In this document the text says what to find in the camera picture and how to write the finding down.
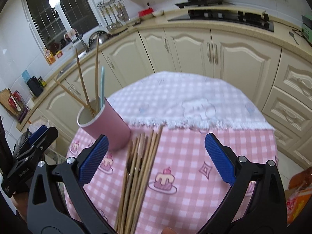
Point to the black gas stove top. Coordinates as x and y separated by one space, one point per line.
240 17

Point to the wooden chopstick in cup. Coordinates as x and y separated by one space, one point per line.
83 84
96 76
75 97

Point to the white checkered towel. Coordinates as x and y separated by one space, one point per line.
181 100

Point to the cream lower kitchen cabinets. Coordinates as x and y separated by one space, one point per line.
272 68

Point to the white mug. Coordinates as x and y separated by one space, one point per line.
30 104

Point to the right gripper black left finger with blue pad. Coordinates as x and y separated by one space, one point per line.
46 210

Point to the orange plastic bag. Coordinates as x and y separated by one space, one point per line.
298 194

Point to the white small bowl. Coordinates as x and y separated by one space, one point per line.
158 13

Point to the orange snack packet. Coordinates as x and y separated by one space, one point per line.
49 56

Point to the red utensil holder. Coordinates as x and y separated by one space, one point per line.
16 102

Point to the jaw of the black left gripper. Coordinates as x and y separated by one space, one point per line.
39 141

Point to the kitchen faucet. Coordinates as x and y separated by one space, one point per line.
79 37

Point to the dark kitchen window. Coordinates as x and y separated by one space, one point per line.
51 20

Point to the light blue utensil handle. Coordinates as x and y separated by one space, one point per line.
102 86

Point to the white plastic bag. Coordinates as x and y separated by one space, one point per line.
37 124

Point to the pink paper cup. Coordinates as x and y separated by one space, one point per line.
107 122

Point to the wooden cutting board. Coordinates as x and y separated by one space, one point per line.
7 103

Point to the person's left hand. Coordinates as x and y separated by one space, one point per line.
20 201

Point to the red box on counter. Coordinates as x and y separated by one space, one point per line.
146 13

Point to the black kettle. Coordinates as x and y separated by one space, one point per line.
35 87

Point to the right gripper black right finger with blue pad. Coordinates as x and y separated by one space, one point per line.
255 202

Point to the hanging utensil rack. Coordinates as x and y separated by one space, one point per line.
114 14

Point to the steel bowl by sink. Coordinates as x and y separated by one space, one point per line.
100 37

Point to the black induction cooker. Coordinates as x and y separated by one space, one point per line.
201 3

